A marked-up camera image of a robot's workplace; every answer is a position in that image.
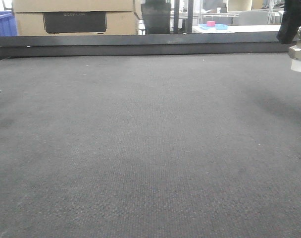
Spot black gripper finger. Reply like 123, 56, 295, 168
277, 0, 301, 44

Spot large cardboard box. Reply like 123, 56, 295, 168
12, 0, 141, 36

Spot white background table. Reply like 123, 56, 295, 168
192, 25, 280, 34

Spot grey office chair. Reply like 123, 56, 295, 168
233, 10, 268, 26

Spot blue tray on table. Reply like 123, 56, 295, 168
198, 23, 228, 31

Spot pink tape roll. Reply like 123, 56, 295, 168
206, 21, 215, 27

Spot black stacked bins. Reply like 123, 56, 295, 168
141, 0, 171, 35

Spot blue plastic crate background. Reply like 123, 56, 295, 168
0, 11, 18, 37

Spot black conveyor side rail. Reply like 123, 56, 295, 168
0, 32, 296, 60

